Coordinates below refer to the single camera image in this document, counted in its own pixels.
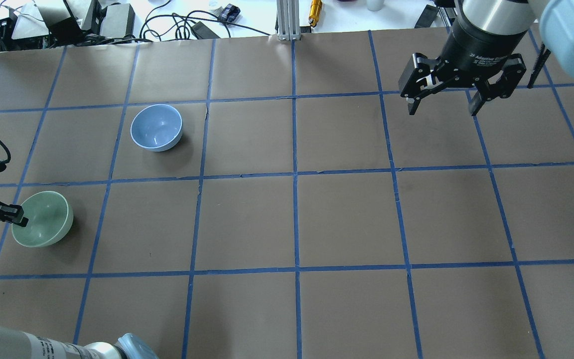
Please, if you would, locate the white cup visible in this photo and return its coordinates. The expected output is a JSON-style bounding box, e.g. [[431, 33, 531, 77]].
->
[[365, 0, 385, 12]]

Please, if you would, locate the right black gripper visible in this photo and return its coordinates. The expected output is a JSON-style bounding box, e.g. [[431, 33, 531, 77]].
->
[[399, 17, 526, 116]]

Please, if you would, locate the black power adapter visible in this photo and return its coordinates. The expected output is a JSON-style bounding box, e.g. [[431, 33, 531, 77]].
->
[[190, 22, 220, 39]]

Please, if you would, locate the black electronics pile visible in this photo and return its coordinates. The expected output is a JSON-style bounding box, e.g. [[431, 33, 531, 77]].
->
[[0, 0, 141, 52]]

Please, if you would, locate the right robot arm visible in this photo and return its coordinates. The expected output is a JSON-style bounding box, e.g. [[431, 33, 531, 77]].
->
[[399, 0, 574, 116]]

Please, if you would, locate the metallic cylinder tool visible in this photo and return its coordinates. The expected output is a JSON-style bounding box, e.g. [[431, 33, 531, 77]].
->
[[308, 0, 323, 27]]

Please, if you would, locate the green bowl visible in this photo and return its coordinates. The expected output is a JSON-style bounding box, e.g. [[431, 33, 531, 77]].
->
[[11, 191, 74, 248]]

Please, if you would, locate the aluminium frame post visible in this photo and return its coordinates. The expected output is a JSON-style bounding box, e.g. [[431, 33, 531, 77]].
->
[[276, 0, 301, 41]]

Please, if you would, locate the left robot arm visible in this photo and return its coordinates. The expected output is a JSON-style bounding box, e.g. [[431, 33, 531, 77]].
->
[[0, 190, 158, 359]]

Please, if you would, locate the blue bowl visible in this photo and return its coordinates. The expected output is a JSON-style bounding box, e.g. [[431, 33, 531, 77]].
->
[[130, 104, 184, 152]]

